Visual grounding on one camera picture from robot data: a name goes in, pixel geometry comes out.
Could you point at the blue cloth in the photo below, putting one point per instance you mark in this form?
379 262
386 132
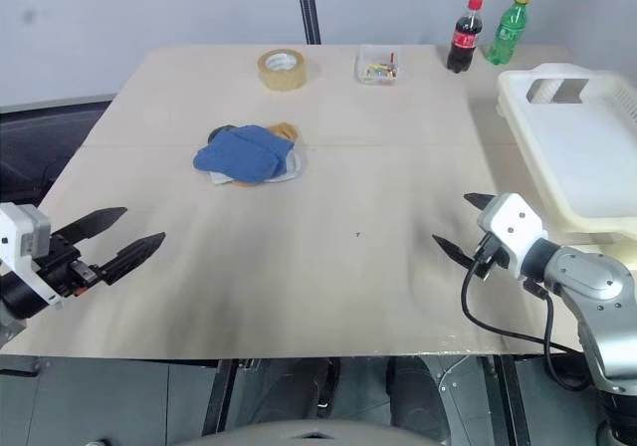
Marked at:
241 155

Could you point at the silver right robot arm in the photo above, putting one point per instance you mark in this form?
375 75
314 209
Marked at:
592 277

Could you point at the dark green sock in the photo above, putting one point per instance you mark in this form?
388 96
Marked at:
219 132

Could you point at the clear box with colourful bits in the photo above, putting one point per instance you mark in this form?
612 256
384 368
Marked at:
378 65

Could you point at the white plastic basket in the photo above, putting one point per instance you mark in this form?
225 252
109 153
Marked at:
577 142

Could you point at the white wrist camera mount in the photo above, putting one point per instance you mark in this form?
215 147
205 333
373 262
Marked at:
512 222
20 232

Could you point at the tan sock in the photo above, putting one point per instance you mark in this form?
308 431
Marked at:
284 131

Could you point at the green bottle with yellow cap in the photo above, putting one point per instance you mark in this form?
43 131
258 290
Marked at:
507 30

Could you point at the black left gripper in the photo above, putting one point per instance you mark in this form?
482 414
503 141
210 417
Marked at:
60 267

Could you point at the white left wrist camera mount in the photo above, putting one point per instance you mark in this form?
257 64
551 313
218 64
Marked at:
20 232

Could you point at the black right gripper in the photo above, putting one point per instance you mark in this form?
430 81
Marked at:
490 257

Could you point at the black table leg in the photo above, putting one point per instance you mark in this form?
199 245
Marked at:
510 401
219 396

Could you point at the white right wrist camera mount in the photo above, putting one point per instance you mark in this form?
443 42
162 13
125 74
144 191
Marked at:
512 222

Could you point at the cola bottle with red cap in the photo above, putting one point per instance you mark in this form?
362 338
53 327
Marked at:
463 38

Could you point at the black vertical pole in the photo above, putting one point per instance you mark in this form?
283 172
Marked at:
307 5

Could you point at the brown packing tape roll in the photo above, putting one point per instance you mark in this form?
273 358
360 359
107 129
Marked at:
281 70

